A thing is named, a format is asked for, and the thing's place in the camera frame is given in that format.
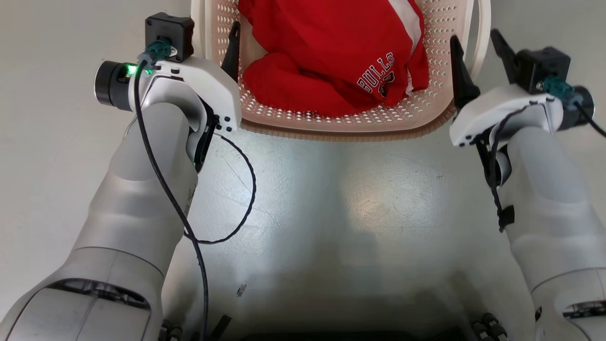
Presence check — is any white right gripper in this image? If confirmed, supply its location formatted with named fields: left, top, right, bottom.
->
left=449, top=28, right=565, bottom=148

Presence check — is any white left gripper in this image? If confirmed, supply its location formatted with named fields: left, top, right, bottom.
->
left=141, top=21, right=242, bottom=133

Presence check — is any beige plastic laundry basket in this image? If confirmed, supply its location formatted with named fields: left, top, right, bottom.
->
left=190, top=0, right=492, bottom=143

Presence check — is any red Bulls shirt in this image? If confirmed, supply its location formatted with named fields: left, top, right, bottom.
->
left=237, top=0, right=430, bottom=118

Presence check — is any black left camera cable green plug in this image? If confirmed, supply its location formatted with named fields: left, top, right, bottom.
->
left=134, top=38, right=210, bottom=341

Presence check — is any black camera cable green plug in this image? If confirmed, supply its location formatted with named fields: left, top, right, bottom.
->
left=134, top=38, right=210, bottom=341
left=540, top=76, right=606, bottom=139

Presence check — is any black right camera cable green plug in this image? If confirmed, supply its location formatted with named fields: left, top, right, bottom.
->
left=540, top=76, right=606, bottom=139

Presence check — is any thin black right gripper cable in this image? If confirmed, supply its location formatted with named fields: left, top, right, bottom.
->
left=488, top=105, right=533, bottom=233

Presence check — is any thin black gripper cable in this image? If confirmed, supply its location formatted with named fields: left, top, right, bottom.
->
left=184, top=133, right=258, bottom=245
left=488, top=105, right=533, bottom=233

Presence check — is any thin black left gripper cable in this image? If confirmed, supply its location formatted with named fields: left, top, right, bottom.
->
left=184, top=133, right=258, bottom=245

